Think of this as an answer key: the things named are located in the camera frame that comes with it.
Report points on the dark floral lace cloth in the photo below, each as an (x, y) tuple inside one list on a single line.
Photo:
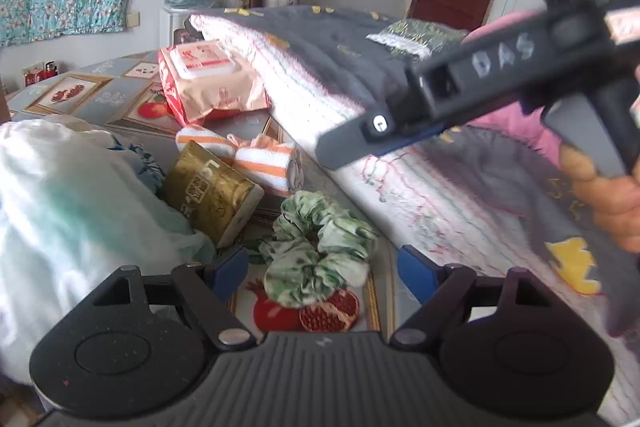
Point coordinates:
[(420, 37)]

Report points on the person's right hand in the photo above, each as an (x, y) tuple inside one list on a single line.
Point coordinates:
[(612, 207)]

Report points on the white water dispenser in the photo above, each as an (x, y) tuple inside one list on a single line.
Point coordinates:
[(172, 27)]

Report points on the blue cloth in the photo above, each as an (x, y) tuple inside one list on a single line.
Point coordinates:
[(142, 167)]

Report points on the pink wet wipes pack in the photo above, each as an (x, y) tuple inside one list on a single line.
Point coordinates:
[(210, 82)]

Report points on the orange striped towel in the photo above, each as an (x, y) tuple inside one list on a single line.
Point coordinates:
[(202, 144), (270, 164)]

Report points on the gold box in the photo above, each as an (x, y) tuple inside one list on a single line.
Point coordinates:
[(210, 192)]

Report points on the pink plush pillow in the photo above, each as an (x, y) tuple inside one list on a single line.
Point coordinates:
[(500, 129)]

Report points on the white plastic bag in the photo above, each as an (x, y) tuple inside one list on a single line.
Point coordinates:
[(75, 217)]

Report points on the wall outlet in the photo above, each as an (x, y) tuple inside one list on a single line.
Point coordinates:
[(133, 19)]

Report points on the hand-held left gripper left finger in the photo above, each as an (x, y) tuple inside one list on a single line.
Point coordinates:
[(230, 266)]

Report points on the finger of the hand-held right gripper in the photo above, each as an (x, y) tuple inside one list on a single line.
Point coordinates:
[(360, 137)]

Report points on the grey quilt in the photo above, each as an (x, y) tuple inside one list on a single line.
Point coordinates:
[(325, 57)]

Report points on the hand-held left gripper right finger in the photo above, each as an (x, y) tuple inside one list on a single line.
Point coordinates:
[(417, 266)]

